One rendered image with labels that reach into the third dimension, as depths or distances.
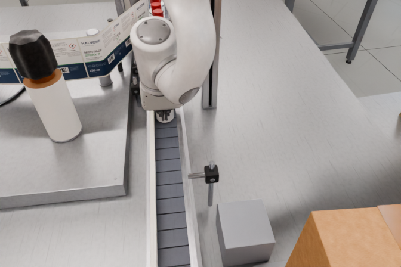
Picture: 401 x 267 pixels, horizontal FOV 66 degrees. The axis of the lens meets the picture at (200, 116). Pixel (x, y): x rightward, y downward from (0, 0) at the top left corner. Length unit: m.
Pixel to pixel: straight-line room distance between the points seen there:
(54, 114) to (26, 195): 0.20
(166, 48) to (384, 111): 0.81
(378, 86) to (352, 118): 1.76
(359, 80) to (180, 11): 2.41
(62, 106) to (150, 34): 0.36
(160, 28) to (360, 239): 0.45
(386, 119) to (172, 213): 0.74
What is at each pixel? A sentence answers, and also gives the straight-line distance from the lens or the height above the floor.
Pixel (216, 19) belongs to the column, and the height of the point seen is 1.14.
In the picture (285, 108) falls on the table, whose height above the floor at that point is 0.83.
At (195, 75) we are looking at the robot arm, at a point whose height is 1.19.
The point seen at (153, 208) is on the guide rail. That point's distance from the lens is 0.69.
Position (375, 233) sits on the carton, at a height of 1.12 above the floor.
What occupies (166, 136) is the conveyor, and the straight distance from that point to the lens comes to 0.87.
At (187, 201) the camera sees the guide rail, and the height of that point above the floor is 0.96.
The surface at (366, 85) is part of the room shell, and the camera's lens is 2.80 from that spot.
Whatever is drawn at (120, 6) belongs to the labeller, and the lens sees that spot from 1.21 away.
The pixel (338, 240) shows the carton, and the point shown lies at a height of 1.12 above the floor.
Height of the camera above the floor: 1.51
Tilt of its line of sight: 43 degrees down
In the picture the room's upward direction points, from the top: straight up
